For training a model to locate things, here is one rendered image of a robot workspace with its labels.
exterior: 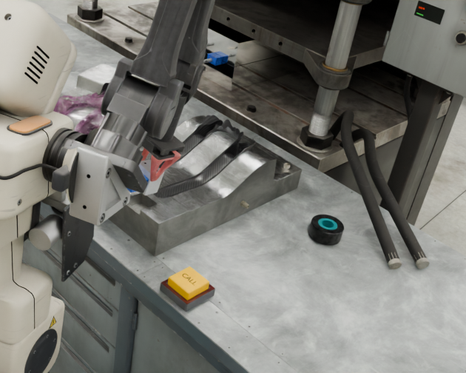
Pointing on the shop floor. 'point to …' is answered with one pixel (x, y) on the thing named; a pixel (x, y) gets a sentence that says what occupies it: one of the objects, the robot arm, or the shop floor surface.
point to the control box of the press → (431, 72)
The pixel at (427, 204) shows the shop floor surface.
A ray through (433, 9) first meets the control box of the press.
